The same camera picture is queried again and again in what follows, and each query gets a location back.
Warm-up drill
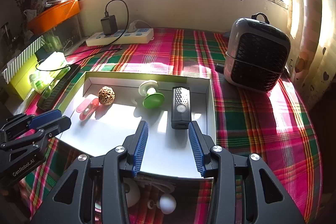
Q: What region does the yellow-green box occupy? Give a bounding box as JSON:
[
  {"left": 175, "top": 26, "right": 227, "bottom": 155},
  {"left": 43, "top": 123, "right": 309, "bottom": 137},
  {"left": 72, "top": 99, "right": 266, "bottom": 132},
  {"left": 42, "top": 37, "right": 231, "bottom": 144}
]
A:
[{"left": 5, "top": 54, "right": 37, "bottom": 100}]

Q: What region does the heart pattern curtain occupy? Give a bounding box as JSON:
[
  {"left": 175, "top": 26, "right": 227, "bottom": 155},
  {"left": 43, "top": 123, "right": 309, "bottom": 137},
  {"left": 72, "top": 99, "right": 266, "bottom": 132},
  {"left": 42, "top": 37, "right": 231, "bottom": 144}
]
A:
[{"left": 287, "top": 0, "right": 335, "bottom": 109}]

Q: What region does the green white spool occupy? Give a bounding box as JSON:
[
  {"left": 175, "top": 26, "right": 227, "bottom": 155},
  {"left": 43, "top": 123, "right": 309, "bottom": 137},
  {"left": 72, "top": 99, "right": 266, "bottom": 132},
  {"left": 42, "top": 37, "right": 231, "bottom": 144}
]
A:
[{"left": 138, "top": 80, "right": 165, "bottom": 109}]

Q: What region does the white round knob toy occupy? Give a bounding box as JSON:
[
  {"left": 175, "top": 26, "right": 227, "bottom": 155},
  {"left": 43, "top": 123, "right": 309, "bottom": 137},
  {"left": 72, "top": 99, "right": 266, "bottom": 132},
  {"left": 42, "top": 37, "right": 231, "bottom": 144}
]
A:
[{"left": 147, "top": 194, "right": 177, "bottom": 214}]

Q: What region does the orange box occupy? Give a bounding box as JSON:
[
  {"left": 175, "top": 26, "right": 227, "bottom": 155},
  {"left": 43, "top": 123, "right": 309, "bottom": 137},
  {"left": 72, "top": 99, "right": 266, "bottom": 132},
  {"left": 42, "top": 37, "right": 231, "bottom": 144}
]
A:
[{"left": 27, "top": 0, "right": 80, "bottom": 35}]

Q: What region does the white plug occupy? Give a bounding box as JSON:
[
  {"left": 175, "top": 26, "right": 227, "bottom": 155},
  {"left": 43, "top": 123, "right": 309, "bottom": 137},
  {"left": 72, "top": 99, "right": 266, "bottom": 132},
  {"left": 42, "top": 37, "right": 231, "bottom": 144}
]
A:
[{"left": 127, "top": 19, "right": 152, "bottom": 33}]

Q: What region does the black rectangular device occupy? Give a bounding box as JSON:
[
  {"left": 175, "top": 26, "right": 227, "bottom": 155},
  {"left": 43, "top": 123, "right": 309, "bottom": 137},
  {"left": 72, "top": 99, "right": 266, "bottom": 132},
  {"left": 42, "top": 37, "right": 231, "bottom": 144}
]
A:
[{"left": 171, "top": 86, "right": 191, "bottom": 130}]

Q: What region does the white usb cable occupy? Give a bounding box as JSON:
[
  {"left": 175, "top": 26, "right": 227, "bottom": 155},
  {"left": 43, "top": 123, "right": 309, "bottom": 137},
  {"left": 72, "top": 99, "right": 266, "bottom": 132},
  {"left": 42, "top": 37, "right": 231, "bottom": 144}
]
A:
[{"left": 135, "top": 173, "right": 176, "bottom": 195}]

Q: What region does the light brown walnut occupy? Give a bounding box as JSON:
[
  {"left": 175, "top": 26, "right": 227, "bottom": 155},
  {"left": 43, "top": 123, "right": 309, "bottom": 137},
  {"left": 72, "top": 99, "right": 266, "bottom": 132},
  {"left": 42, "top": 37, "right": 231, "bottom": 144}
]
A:
[{"left": 98, "top": 86, "right": 115, "bottom": 106}]

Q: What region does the striped box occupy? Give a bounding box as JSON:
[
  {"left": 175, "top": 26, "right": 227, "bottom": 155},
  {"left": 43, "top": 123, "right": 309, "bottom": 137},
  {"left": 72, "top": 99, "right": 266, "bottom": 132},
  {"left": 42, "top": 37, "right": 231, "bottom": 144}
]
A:
[{"left": 1, "top": 36, "right": 45, "bottom": 84}]

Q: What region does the black smartphone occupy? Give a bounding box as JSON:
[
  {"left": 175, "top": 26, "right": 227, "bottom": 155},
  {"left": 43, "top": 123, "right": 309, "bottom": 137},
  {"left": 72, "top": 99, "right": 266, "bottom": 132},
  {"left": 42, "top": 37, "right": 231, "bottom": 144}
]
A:
[{"left": 37, "top": 64, "right": 81, "bottom": 112}]

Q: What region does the black charger cable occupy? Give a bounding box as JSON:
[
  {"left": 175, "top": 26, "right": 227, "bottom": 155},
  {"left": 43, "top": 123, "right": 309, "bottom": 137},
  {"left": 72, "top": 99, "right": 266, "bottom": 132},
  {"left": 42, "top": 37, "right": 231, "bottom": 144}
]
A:
[{"left": 35, "top": 0, "right": 130, "bottom": 72}]

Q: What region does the black charger adapter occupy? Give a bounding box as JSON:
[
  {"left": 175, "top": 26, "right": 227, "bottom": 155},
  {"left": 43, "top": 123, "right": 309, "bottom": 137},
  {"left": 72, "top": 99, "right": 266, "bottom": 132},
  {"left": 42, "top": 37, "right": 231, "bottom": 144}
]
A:
[{"left": 101, "top": 11, "right": 118, "bottom": 35}]

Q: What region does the white power strip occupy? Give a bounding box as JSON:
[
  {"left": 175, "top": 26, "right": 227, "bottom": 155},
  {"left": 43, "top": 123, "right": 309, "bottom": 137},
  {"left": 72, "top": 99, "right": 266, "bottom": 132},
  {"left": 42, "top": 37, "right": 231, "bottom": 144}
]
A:
[{"left": 86, "top": 28, "right": 154, "bottom": 47}]

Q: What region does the tissue pack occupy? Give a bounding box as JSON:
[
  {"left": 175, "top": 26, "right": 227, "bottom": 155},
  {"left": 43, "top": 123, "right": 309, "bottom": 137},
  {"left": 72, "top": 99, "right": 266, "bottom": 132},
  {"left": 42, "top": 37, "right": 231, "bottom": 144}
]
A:
[{"left": 29, "top": 52, "right": 70, "bottom": 94}]

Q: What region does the white panda egg toy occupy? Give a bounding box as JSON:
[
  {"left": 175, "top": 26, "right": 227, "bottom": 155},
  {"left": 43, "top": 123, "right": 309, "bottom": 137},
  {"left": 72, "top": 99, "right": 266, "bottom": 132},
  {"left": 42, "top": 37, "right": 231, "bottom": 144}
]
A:
[{"left": 123, "top": 178, "right": 141, "bottom": 207}]

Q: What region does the grey black portable heater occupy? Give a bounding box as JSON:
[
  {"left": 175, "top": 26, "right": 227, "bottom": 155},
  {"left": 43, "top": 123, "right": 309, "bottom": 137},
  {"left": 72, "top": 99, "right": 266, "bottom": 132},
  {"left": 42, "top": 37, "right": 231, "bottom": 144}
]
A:
[{"left": 223, "top": 12, "right": 291, "bottom": 93}]

